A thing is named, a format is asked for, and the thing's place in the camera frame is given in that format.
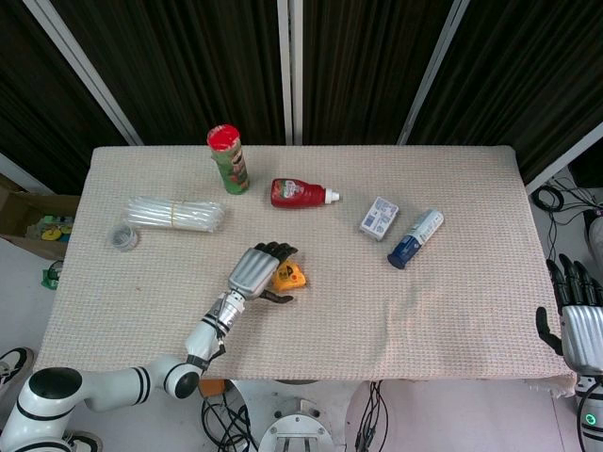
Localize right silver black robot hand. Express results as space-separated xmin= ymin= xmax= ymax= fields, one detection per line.
xmin=535 ymin=253 xmax=603 ymax=376

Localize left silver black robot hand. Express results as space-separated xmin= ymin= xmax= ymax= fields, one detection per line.
xmin=227 ymin=241 xmax=301 ymax=305

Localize yellow tape measure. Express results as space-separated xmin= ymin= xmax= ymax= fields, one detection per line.
xmin=270 ymin=257 xmax=308 ymax=291

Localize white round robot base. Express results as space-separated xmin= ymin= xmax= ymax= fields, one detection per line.
xmin=256 ymin=397 xmax=335 ymax=452

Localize red ketchup bottle white cap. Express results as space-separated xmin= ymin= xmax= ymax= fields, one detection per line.
xmin=270 ymin=177 xmax=342 ymax=208

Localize white rounded device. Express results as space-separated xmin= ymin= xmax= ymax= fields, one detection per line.
xmin=583 ymin=209 xmax=603 ymax=265

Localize bundle of clear plastic tubes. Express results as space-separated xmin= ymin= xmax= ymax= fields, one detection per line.
xmin=124 ymin=196 xmax=225 ymax=234

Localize green chips can red lid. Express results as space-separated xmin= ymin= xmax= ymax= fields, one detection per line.
xmin=206 ymin=123 xmax=251 ymax=196

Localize orange box under table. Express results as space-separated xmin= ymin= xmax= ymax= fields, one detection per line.
xmin=197 ymin=378 xmax=226 ymax=399

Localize beige waffle tablecloth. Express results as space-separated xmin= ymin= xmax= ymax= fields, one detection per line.
xmin=32 ymin=144 xmax=579 ymax=399

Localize white blue carton box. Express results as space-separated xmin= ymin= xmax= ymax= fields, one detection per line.
xmin=359 ymin=196 xmax=401 ymax=242

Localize blue white cylindrical bottle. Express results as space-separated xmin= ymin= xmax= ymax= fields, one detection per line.
xmin=386 ymin=209 xmax=445 ymax=270

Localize small green floor object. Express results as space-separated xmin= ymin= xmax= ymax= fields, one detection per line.
xmin=41 ymin=260 xmax=65 ymax=289

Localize dark partition screen white frames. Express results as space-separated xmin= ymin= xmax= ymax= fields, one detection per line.
xmin=0 ymin=0 xmax=603 ymax=194

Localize brown cardboard box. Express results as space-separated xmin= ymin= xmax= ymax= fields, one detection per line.
xmin=0 ymin=173 xmax=81 ymax=260

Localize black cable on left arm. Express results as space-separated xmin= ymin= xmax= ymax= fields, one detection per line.
xmin=209 ymin=300 xmax=228 ymax=363

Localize black cables beside white device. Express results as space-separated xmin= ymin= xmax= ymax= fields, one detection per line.
xmin=531 ymin=176 xmax=603 ymax=265

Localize black floor cable tangle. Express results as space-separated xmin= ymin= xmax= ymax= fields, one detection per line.
xmin=201 ymin=397 xmax=258 ymax=452

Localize black hanging cable bunch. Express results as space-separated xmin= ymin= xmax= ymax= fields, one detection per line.
xmin=355 ymin=380 xmax=390 ymax=452

